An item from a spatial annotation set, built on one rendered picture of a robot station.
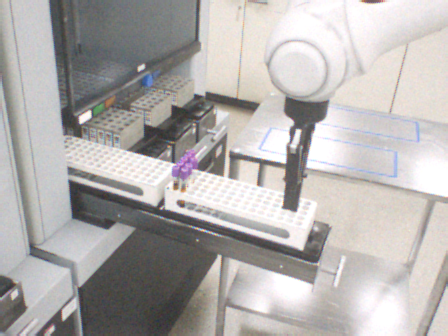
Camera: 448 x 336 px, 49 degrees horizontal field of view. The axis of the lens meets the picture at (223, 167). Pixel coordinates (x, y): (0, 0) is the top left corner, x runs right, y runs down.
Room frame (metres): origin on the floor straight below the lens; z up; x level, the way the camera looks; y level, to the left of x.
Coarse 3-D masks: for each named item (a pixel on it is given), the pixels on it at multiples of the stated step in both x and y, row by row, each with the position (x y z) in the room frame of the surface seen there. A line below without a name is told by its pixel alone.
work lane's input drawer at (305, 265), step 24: (72, 192) 0.89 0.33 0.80; (96, 192) 0.89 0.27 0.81; (120, 216) 0.85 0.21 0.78; (144, 216) 0.83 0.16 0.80; (168, 216) 0.83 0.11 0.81; (192, 240) 0.80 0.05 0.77; (216, 240) 0.78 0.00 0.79; (240, 240) 0.77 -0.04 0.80; (264, 240) 0.76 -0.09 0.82; (312, 240) 0.77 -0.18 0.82; (264, 264) 0.74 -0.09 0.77; (288, 264) 0.73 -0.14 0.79; (312, 264) 0.71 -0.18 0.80; (312, 288) 0.71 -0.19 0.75; (336, 288) 0.71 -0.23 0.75
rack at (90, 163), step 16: (64, 144) 0.99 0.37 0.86; (80, 144) 1.00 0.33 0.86; (96, 144) 1.00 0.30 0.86; (80, 160) 0.92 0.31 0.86; (96, 160) 0.94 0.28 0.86; (112, 160) 0.94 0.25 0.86; (128, 160) 0.95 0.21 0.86; (144, 160) 0.96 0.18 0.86; (160, 160) 0.95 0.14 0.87; (80, 176) 0.92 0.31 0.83; (96, 176) 0.95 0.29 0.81; (112, 176) 0.88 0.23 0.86; (128, 176) 0.88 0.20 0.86; (144, 176) 0.88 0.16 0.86; (160, 176) 0.88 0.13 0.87; (112, 192) 0.88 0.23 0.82; (128, 192) 0.90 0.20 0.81; (144, 192) 0.85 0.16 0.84; (160, 192) 0.86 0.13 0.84
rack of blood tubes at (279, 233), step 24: (168, 192) 0.83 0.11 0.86; (192, 192) 0.84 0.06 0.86; (216, 192) 0.84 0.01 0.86; (240, 192) 0.85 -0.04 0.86; (264, 192) 0.87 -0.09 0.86; (192, 216) 0.82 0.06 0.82; (216, 216) 0.83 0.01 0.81; (240, 216) 0.78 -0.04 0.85; (264, 216) 0.77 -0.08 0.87; (288, 216) 0.78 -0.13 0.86; (312, 216) 0.79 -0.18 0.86; (288, 240) 0.75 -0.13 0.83
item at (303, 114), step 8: (288, 104) 0.78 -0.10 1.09; (296, 104) 0.77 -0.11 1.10; (304, 104) 0.76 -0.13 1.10; (312, 104) 0.77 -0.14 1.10; (320, 104) 0.77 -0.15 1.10; (328, 104) 0.79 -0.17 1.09; (288, 112) 0.78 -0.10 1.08; (296, 112) 0.77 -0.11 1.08; (304, 112) 0.76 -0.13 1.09; (312, 112) 0.76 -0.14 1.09; (320, 112) 0.77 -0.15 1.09; (296, 120) 0.77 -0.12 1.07; (304, 120) 0.76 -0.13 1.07; (312, 120) 0.76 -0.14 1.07; (320, 120) 0.77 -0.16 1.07; (296, 128) 0.77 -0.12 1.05; (304, 128) 0.76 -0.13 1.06; (304, 136) 0.77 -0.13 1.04; (304, 144) 0.78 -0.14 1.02
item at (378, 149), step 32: (256, 128) 1.25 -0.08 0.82; (288, 128) 1.27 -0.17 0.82; (320, 128) 1.28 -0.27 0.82; (352, 128) 1.30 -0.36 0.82; (384, 128) 1.32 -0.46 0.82; (416, 128) 1.33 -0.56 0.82; (256, 160) 1.09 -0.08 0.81; (320, 160) 1.09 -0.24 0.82; (352, 160) 1.11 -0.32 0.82; (384, 160) 1.12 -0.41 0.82; (416, 160) 1.13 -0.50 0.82; (416, 192) 0.98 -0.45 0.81; (224, 256) 1.10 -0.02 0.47; (352, 256) 1.39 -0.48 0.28; (416, 256) 1.36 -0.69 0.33; (224, 288) 1.10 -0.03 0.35; (256, 288) 1.19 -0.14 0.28; (288, 288) 1.20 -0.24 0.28; (320, 288) 1.21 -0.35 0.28; (352, 288) 1.22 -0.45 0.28; (384, 288) 1.23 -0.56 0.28; (224, 320) 1.11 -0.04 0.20; (288, 320) 1.07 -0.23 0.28; (320, 320) 1.07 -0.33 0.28; (352, 320) 1.08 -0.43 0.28; (384, 320) 1.09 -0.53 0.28
